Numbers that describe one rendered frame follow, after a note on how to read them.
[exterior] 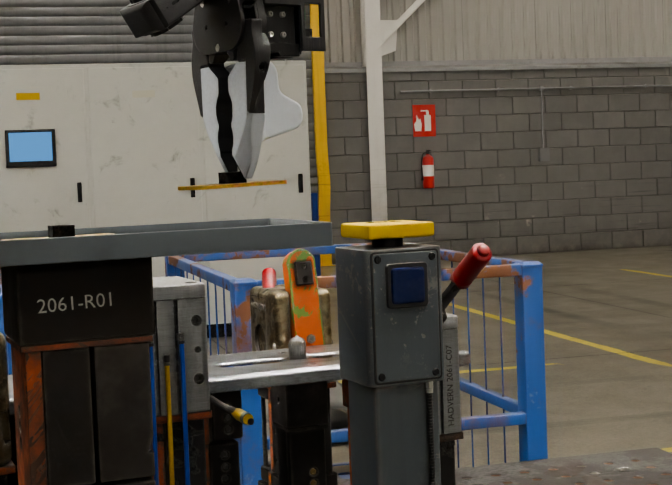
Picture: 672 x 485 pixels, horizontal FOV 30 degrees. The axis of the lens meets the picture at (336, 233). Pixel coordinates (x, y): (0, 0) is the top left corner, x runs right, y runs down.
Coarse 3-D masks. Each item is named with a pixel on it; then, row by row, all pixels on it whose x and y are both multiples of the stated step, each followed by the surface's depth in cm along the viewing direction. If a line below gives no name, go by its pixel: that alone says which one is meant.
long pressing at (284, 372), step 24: (216, 360) 138; (240, 360) 138; (264, 360) 138; (288, 360) 136; (312, 360) 136; (336, 360) 135; (216, 384) 125; (240, 384) 126; (264, 384) 127; (288, 384) 128
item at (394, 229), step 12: (348, 228) 104; (360, 228) 102; (372, 228) 101; (384, 228) 101; (396, 228) 102; (408, 228) 102; (420, 228) 102; (432, 228) 103; (372, 240) 104; (384, 240) 103; (396, 240) 104
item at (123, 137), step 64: (64, 64) 878; (128, 64) 890; (0, 128) 867; (64, 128) 879; (128, 128) 890; (192, 128) 902; (0, 192) 869; (64, 192) 881; (128, 192) 892; (192, 192) 902; (256, 192) 917
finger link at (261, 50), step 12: (252, 24) 95; (252, 36) 95; (264, 36) 96; (240, 48) 97; (252, 48) 96; (264, 48) 96; (240, 60) 97; (252, 60) 96; (264, 60) 96; (252, 72) 96; (264, 72) 96; (252, 84) 96; (252, 96) 96; (252, 108) 96; (264, 108) 97
